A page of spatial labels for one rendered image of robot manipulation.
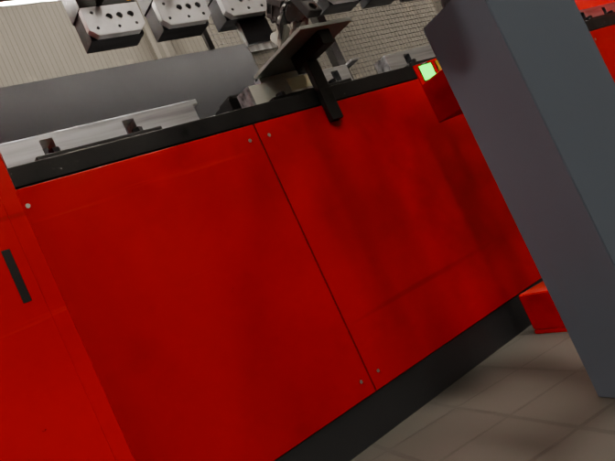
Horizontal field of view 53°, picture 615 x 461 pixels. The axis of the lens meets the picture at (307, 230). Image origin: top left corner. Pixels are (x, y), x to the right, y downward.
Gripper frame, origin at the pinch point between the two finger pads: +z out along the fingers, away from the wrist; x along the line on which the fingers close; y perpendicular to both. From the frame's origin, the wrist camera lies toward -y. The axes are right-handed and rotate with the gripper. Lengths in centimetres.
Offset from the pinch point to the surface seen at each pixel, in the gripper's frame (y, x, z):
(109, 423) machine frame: -50, 88, 43
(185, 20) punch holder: 17.2, 23.4, -8.4
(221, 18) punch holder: 20.3, 9.2, -7.0
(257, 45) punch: 14.2, 1.1, 0.4
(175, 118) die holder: 2.5, 37.7, 12.0
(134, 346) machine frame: -37, 75, 41
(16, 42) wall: 864, -214, 176
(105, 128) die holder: 4, 56, 11
